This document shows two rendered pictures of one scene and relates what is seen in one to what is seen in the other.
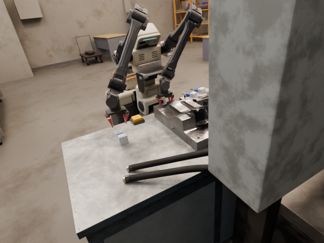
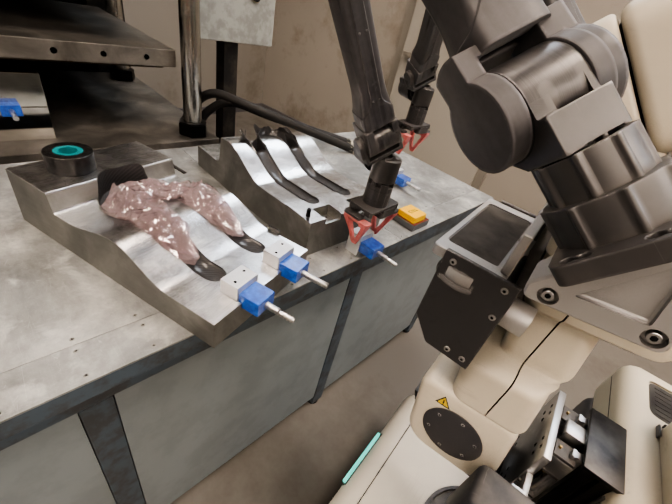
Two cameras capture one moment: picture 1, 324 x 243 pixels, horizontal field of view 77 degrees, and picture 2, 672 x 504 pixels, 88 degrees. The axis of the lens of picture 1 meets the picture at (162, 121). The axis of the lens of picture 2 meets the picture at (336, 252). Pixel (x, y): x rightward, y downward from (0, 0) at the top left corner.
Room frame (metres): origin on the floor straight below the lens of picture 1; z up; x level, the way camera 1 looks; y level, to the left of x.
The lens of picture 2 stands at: (1.99, -0.41, 1.27)
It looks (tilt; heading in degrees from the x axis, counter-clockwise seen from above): 35 degrees down; 153
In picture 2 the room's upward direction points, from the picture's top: 15 degrees clockwise
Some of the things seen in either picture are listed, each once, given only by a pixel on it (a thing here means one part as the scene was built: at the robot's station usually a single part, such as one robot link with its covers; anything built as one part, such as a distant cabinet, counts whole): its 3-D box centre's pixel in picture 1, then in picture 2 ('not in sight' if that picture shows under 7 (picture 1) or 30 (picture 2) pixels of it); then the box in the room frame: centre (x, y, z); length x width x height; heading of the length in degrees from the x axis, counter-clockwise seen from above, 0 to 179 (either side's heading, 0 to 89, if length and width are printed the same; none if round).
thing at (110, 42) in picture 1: (111, 46); not in sight; (8.74, 1.67, 0.42); 1.59 x 0.82 x 0.85; 32
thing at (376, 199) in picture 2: (164, 90); (377, 194); (1.40, -0.04, 0.96); 0.10 x 0.07 x 0.07; 117
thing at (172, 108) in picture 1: (189, 107); (289, 159); (1.15, -0.18, 0.92); 0.35 x 0.16 x 0.09; 25
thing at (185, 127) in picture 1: (189, 115); (286, 173); (1.13, -0.17, 0.87); 0.50 x 0.26 x 0.14; 25
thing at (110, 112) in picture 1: (114, 106); (416, 116); (1.02, 0.24, 1.03); 0.10 x 0.07 x 0.07; 115
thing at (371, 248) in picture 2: not in sight; (374, 250); (1.43, -0.03, 0.83); 0.13 x 0.05 x 0.05; 27
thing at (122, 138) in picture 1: (120, 135); (404, 181); (1.06, 0.26, 0.83); 0.13 x 0.05 x 0.05; 25
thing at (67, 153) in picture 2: not in sight; (70, 158); (1.25, -0.63, 0.93); 0.08 x 0.08 x 0.04
